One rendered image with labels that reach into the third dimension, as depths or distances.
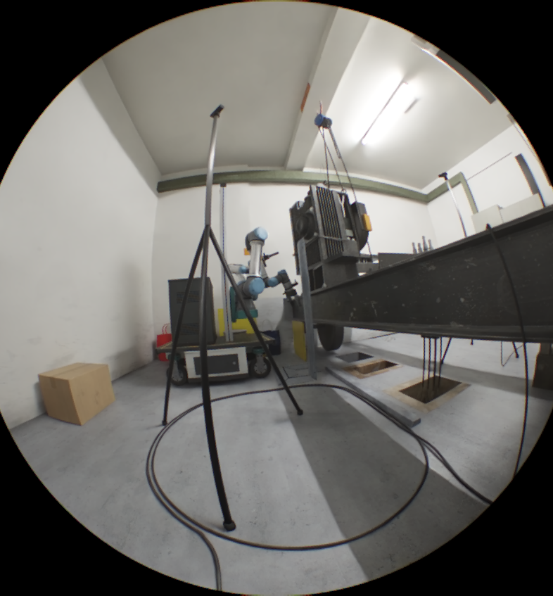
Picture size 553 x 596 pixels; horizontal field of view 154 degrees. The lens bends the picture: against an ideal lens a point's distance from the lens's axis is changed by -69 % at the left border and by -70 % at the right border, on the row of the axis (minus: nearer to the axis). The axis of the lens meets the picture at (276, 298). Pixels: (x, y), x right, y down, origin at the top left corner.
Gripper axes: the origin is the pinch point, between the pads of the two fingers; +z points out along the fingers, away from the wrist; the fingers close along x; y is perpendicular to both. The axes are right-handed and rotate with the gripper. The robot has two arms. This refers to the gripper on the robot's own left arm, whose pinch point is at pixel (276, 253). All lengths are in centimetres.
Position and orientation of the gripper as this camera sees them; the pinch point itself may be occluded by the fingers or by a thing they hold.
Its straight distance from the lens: 212.8
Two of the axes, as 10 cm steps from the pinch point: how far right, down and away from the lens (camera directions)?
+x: 0.7, -2.4, 9.7
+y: -3.7, -9.1, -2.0
